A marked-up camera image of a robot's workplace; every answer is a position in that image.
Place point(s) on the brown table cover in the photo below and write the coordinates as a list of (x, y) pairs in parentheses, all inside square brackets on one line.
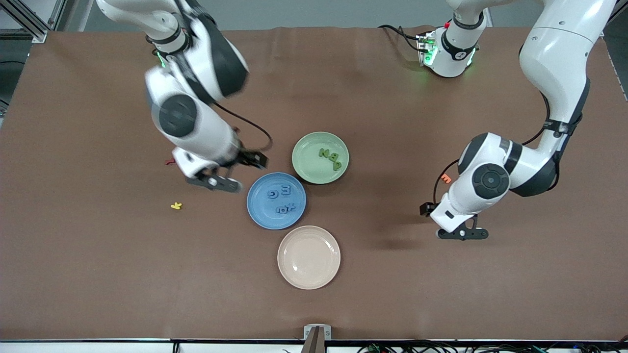
[(98, 269)]

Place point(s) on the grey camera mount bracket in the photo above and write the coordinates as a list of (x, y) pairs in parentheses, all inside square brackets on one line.
[(317, 338)]

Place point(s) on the white table edge rail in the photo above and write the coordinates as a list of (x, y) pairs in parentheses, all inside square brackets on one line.
[(98, 348)]

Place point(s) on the beige round plate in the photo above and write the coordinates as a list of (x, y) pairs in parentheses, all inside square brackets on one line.
[(309, 257)]

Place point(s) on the blue foam letter E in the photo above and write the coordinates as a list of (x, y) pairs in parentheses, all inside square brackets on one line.
[(286, 189)]

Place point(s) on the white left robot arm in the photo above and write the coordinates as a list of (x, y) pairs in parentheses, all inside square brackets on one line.
[(554, 59)]

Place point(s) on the blue round plate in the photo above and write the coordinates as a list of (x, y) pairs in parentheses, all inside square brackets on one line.
[(265, 215)]

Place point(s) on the blue foam letter G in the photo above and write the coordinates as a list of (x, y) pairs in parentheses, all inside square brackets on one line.
[(269, 193)]

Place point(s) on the green foam letter B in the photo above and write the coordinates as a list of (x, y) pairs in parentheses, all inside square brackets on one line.
[(333, 157)]

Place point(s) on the orange foam letter E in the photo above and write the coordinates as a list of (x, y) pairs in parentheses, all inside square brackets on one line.
[(445, 179)]

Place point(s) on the green round plate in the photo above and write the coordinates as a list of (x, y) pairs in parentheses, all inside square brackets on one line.
[(309, 166)]

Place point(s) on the aluminium frame profile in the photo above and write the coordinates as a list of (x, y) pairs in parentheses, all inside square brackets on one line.
[(37, 34)]

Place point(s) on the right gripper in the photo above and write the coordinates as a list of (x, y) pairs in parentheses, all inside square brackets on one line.
[(247, 158)]

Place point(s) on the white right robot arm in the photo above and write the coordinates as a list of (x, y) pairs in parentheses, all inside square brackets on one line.
[(216, 127)]

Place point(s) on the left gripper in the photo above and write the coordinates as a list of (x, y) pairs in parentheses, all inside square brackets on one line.
[(428, 209)]

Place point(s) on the green foam letter N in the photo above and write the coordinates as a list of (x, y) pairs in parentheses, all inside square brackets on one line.
[(324, 152)]

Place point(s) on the blue foam letter a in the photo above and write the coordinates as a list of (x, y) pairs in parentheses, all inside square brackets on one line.
[(279, 210)]

